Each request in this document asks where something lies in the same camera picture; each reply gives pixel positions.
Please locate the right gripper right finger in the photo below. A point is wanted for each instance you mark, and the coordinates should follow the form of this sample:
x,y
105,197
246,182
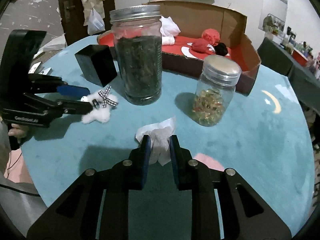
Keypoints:
x,y
223,204

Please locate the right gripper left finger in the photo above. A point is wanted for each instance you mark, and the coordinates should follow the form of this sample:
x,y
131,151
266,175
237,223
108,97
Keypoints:
x,y
96,204

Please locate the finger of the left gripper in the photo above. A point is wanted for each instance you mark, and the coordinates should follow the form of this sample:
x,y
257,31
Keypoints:
x,y
62,104
72,89

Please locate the white fluffy bow ornament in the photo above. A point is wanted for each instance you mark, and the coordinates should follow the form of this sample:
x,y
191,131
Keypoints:
x,y
102,101

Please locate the white gauze cloth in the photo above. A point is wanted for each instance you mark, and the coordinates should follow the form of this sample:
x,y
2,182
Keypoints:
x,y
159,134

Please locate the white mesh bath pouf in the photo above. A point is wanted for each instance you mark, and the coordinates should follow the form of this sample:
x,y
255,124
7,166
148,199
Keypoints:
x,y
169,28

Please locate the red knitted ball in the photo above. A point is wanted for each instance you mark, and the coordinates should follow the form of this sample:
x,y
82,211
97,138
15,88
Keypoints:
x,y
201,45

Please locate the coral knitted pouf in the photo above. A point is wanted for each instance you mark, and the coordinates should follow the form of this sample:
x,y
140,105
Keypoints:
x,y
212,36

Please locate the black velvet scrunchie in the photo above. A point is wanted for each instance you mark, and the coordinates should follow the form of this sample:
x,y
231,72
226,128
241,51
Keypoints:
x,y
221,49

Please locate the person's left hand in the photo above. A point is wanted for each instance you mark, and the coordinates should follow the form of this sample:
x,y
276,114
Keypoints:
x,y
18,131

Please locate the black square box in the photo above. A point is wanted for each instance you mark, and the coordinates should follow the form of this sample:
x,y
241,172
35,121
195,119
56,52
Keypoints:
x,y
97,65

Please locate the dark wooden door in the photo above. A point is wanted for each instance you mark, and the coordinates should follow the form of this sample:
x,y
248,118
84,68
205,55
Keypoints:
x,y
73,18

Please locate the plastic bag on door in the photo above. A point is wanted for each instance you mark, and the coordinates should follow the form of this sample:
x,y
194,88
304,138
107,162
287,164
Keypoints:
x,y
95,23

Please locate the large glass jar dark contents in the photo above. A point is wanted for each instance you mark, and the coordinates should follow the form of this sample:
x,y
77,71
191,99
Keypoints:
x,y
138,45

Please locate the small glass jar yellow beads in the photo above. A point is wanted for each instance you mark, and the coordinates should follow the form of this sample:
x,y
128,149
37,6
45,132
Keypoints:
x,y
215,89

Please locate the cardboard box red interior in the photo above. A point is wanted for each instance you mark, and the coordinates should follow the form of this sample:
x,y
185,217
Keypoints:
x,y
177,36

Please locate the dark green covered side table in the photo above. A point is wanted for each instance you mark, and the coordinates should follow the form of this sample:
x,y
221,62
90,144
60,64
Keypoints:
x,y
303,82

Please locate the red bowl on side table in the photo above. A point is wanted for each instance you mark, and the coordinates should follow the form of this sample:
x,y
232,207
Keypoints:
x,y
299,57

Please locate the wall mirror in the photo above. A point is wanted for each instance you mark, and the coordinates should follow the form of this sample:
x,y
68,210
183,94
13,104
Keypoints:
x,y
273,14

